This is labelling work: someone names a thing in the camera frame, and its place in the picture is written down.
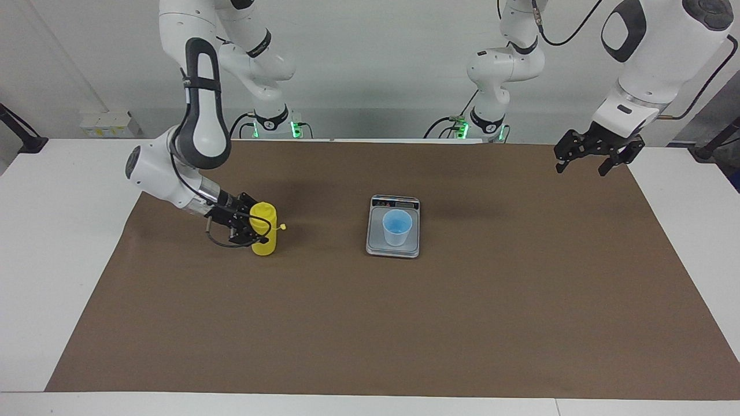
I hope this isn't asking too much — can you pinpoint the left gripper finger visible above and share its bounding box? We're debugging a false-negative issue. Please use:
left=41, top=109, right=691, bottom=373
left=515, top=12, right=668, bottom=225
left=553, top=129, right=590, bottom=174
left=598, top=135, right=646, bottom=177

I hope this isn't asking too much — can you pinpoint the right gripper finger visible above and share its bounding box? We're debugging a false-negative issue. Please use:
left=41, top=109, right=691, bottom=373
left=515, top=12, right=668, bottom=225
left=234, top=193, right=273, bottom=225
left=228, top=222, right=270, bottom=247

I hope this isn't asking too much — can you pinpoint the yellow squeeze bottle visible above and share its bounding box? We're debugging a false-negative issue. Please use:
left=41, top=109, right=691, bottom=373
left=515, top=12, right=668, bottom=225
left=249, top=201, right=288, bottom=257

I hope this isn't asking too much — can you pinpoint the light blue plastic cup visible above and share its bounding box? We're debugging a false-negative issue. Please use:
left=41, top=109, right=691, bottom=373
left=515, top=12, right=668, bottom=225
left=382, top=210, right=414, bottom=248

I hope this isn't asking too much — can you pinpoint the silver digital kitchen scale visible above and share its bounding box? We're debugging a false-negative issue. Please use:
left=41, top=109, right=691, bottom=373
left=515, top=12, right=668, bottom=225
left=365, top=195, right=421, bottom=259

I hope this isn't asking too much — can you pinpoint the black clamp stand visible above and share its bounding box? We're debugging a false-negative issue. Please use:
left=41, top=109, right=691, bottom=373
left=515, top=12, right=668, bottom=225
left=689, top=116, right=740, bottom=163
left=0, top=103, right=49, bottom=154

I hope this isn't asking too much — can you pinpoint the brown paper mat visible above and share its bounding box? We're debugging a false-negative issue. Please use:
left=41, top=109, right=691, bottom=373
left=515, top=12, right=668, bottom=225
left=45, top=139, right=740, bottom=401

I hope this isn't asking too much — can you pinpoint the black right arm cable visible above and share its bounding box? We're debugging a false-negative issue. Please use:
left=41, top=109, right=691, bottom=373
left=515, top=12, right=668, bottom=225
left=169, top=151, right=272, bottom=250

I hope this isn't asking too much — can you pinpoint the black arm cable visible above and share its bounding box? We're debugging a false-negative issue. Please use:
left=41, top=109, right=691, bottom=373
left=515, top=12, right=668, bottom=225
left=169, top=151, right=272, bottom=250
left=532, top=0, right=740, bottom=121

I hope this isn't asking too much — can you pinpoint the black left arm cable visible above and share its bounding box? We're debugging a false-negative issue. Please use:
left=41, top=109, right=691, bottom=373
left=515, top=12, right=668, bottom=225
left=532, top=0, right=740, bottom=121

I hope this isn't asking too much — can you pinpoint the black base cable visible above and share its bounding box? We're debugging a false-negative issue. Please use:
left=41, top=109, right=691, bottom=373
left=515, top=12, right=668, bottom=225
left=229, top=112, right=256, bottom=140
left=423, top=90, right=482, bottom=140

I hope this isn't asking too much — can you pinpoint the white wall socket box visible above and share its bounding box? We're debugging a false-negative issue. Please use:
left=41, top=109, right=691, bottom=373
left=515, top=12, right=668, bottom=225
left=80, top=112, right=143, bottom=139

